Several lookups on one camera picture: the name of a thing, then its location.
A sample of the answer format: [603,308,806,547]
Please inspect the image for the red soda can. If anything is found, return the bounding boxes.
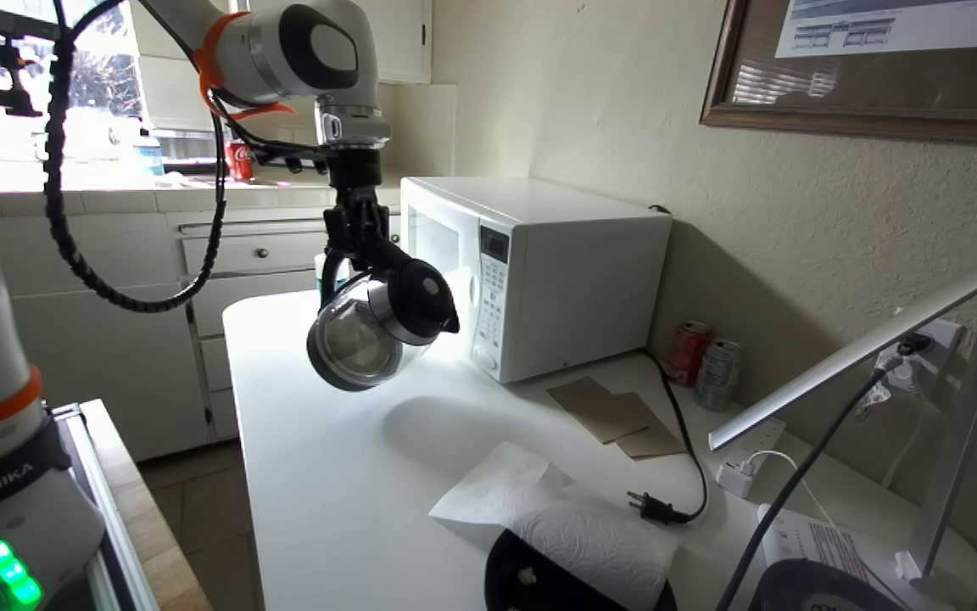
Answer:
[665,318,716,386]

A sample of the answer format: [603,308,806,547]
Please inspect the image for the wood framed notice board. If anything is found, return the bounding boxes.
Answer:
[699,0,977,149]

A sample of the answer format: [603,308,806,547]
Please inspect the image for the white cabinet drawer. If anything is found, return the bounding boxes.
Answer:
[178,225,331,282]
[182,270,321,340]

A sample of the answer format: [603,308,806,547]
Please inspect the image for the brown paper piece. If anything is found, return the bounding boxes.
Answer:
[614,391,690,463]
[542,375,655,444]

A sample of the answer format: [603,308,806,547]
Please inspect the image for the bright window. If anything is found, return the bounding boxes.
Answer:
[0,0,151,163]

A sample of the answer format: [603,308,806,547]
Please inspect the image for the silver soda can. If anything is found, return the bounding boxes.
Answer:
[697,335,748,415]

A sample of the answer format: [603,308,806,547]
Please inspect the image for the dark lamp cable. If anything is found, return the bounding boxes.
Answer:
[714,333,932,611]

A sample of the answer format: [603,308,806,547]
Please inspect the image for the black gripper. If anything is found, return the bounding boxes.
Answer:
[318,148,404,279]

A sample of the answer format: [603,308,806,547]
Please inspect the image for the white base cabinet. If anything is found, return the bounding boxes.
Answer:
[0,158,407,463]

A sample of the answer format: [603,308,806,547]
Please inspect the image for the white wall outlet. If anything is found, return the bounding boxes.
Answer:
[873,316,966,402]

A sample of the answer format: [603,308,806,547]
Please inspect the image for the glass kettle with black lid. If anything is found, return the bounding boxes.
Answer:
[301,248,464,393]

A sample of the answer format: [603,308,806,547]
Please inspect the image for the white wall cabinet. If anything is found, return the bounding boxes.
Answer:
[362,0,435,89]

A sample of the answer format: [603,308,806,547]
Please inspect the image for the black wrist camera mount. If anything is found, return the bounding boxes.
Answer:
[256,140,331,172]

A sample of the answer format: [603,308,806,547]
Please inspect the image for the small red container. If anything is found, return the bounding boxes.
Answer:
[223,137,258,185]

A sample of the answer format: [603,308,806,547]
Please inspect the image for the printed paper sheet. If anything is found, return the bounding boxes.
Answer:
[751,507,923,611]

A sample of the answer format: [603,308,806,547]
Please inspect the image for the black corrugated cable hose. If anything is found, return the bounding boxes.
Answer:
[40,0,231,316]

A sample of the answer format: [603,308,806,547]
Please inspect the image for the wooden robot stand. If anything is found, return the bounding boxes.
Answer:
[45,397,213,611]

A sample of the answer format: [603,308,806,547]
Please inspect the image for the white paper towel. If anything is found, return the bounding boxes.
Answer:
[426,438,684,611]

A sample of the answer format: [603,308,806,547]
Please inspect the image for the black power cord with plug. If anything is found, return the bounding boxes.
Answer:
[625,350,714,527]

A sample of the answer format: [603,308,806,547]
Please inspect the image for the white microwave oven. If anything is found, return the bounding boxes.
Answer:
[396,172,675,386]

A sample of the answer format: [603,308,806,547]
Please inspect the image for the black round disc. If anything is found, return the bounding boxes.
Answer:
[483,527,680,611]

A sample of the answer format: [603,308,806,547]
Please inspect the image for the white desk lamp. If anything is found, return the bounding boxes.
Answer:
[701,248,977,611]

